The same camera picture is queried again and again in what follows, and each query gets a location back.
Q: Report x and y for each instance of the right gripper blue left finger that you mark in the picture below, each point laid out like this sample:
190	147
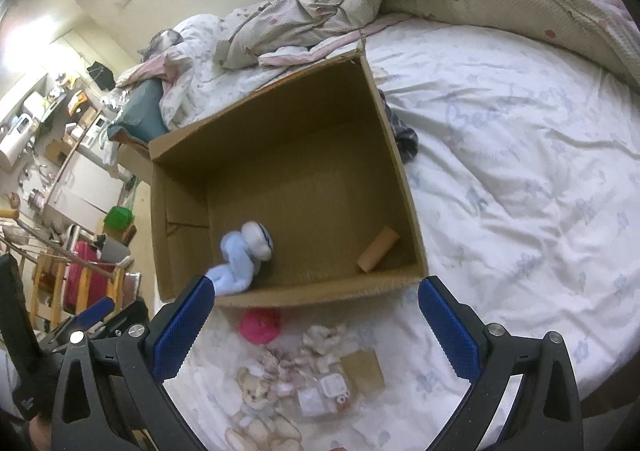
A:
176	326

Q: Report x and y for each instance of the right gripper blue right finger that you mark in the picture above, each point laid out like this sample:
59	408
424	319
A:
456	327

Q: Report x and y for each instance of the tan soft piece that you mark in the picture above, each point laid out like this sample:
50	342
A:
363	370

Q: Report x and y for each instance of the grey pink scrunchie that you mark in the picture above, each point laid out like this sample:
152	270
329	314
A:
280	372

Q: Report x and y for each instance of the beige satin scrunchie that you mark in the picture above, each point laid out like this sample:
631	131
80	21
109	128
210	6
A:
322	348

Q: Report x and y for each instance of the white plastic packet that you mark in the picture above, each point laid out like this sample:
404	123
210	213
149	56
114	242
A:
313	403

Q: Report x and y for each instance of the wooden chair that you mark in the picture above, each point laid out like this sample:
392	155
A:
62	287

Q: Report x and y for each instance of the pink plush duck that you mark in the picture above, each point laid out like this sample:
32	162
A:
259	326

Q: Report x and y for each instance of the light blue plush toy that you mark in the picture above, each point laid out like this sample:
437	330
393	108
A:
244	251

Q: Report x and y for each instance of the green bucket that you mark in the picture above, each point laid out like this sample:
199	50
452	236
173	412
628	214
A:
119	218

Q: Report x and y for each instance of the small white case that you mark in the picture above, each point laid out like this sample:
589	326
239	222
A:
334	386

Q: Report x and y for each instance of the white cabinet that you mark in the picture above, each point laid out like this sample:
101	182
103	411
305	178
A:
83	195

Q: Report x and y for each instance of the white floral bed sheet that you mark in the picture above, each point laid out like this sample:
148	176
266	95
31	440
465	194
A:
526	185

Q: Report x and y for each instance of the white appliance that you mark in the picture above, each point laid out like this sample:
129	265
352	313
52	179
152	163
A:
15	141

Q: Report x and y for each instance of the dark striped cloth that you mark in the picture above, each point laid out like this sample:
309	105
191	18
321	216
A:
406	139

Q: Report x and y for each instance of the teal pillow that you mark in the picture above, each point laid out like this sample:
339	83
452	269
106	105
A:
141	121

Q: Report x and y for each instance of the brown cardboard box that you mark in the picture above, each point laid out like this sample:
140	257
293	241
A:
313	159

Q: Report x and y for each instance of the white pink comforter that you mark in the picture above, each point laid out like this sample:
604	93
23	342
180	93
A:
196	85

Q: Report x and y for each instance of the beige patterned quilt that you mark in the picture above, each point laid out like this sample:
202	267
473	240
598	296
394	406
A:
591	28

